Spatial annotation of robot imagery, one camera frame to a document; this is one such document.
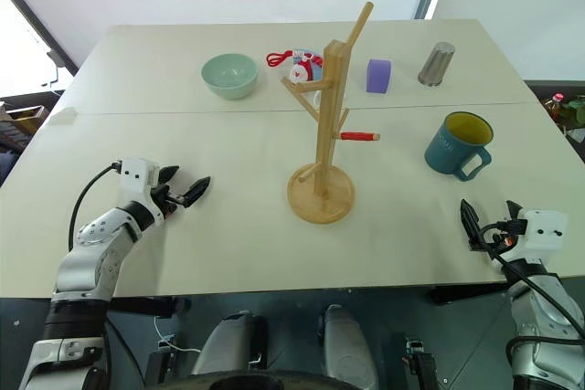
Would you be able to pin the small white block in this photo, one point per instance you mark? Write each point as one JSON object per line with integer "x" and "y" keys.
{"x": 61, "y": 117}

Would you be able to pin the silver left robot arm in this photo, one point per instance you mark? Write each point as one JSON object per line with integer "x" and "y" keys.
{"x": 91, "y": 248}

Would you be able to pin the bottle with red cap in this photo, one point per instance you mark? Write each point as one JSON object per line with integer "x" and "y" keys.
{"x": 554, "y": 107}

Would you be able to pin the black table frame bar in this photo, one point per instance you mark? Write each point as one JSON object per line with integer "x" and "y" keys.
{"x": 146, "y": 306}
{"x": 466, "y": 293}

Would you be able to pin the purple block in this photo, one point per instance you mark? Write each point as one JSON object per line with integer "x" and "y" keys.
{"x": 379, "y": 77}

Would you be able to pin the dark rounded shape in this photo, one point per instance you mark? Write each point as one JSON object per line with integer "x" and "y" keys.
{"x": 256, "y": 381}

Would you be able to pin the blue mug yellow inside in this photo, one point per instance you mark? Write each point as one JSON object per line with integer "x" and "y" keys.
{"x": 445, "y": 148}

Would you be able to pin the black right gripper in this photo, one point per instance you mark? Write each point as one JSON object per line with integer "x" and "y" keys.
{"x": 515, "y": 226}

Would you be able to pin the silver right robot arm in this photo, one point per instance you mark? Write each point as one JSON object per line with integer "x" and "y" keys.
{"x": 539, "y": 317}

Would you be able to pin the mint green bowl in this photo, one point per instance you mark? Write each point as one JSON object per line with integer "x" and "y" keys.
{"x": 228, "y": 84}

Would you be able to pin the wooden crate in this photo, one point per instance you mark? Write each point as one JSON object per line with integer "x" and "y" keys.
{"x": 23, "y": 123}

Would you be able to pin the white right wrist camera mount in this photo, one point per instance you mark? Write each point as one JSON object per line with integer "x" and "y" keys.
{"x": 544, "y": 230}

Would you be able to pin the wooden mug tree stand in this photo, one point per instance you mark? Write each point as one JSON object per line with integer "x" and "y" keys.
{"x": 326, "y": 134}

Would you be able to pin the stainless steel cup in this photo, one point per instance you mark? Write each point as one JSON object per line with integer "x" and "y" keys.
{"x": 436, "y": 66}

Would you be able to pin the red tape mark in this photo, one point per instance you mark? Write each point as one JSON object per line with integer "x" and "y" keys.
{"x": 358, "y": 136}

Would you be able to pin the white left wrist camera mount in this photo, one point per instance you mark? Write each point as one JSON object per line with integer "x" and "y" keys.
{"x": 137, "y": 175}

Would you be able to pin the green plant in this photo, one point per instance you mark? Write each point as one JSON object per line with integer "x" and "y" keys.
{"x": 577, "y": 109}

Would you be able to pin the small black device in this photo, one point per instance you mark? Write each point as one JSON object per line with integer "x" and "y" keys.
{"x": 160, "y": 360}
{"x": 420, "y": 360}

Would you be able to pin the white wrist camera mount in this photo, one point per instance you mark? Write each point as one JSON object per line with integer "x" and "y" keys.
{"x": 137, "y": 175}
{"x": 544, "y": 230}

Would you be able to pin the silver rounded robot leg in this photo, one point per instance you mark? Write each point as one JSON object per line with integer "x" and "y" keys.
{"x": 343, "y": 344}
{"x": 228, "y": 344}

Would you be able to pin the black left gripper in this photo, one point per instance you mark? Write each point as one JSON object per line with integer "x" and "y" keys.
{"x": 167, "y": 199}

